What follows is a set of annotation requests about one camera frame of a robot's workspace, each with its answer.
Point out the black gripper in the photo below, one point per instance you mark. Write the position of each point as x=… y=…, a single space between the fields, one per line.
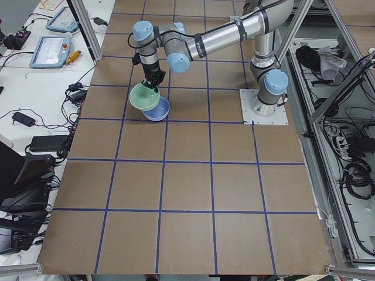
x=151 y=70

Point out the green bowl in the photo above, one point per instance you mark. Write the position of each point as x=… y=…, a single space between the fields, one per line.
x=143 y=98

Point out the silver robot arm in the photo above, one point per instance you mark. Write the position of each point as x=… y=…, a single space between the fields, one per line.
x=259 y=21

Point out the blue bowl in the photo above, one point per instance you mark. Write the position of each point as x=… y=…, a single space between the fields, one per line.
x=160 y=112

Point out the gold cylindrical resistor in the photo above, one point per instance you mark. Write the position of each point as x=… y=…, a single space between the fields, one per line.
x=73 y=57

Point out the lower teach pendant tablet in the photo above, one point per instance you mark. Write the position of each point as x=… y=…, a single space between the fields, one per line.
x=51 y=52

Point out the teach pendant tablet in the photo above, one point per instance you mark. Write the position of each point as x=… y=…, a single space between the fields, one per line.
x=63 y=21
x=51 y=52

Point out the upper teach pendant tablet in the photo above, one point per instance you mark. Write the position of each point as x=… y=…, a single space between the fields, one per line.
x=63 y=21

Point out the black laptop power brick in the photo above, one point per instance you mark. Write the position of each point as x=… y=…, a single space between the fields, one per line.
x=48 y=143

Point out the black smartphone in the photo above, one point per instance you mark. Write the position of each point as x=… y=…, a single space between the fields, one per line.
x=23 y=119

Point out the black laptop computer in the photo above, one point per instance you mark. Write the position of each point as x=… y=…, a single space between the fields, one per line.
x=19 y=173

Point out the black bundle on shelf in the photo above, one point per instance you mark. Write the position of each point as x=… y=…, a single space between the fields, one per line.
x=309 y=58

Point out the white power strip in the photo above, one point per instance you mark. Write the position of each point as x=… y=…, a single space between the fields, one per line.
x=339 y=142

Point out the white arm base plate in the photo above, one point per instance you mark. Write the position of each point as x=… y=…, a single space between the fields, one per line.
x=256 y=113

